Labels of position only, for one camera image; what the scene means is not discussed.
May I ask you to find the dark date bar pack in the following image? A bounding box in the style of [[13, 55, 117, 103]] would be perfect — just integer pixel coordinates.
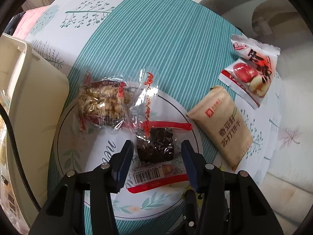
[[126, 69, 197, 194]]

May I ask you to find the beige soda cracker pack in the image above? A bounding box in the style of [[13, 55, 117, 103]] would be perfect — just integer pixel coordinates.
[[187, 85, 253, 170]]

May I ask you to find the walnut nut bar pack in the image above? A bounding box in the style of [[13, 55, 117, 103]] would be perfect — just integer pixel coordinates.
[[77, 72, 133, 132]]

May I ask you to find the white plastic storage bin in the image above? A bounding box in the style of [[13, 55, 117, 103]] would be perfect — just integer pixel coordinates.
[[0, 32, 71, 228]]

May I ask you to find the red white hawthorn snack bag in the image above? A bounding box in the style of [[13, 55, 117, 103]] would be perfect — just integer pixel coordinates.
[[219, 34, 281, 109]]

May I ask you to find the teal white patterned tablecloth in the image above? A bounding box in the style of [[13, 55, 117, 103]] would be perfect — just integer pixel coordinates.
[[16, 0, 270, 234]]

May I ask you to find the grey office chair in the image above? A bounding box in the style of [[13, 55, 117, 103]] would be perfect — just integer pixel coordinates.
[[192, 0, 312, 49]]

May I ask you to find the black cable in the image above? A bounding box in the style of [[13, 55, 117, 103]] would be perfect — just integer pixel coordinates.
[[0, 103, 41, 212]]

